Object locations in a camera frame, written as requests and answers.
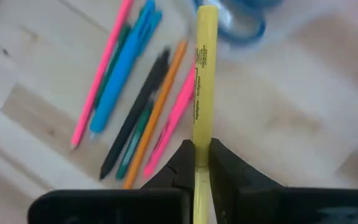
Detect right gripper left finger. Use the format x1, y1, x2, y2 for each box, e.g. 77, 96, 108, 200
28, 139, 196, 224

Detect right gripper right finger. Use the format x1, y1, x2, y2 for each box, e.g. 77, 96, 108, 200
209, 138, 358, 224

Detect teal pen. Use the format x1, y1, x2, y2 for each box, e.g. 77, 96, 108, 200
115, 100, 155, 180

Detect matte black pen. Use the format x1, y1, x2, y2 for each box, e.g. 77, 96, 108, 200
99, 47, 172, 181

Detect orange pencil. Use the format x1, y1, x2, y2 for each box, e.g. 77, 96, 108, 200
122, 40, 188, 190

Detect pink highlighter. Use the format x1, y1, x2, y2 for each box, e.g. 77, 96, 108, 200
143, 63, 197, 180

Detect yellow highlighter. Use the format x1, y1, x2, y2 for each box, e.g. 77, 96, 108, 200
192, 5, 220, 224

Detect turquoise blue pen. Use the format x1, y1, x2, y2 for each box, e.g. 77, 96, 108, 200
89, 0, 163, 138

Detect pink pencil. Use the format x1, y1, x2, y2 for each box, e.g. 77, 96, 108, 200
70, 0, 135, 150

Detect dark green pen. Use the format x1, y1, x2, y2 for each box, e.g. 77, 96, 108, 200
93, 24, 132, 109

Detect blue handled scissors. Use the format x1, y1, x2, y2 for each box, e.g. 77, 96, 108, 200
192, 0, 285, 45

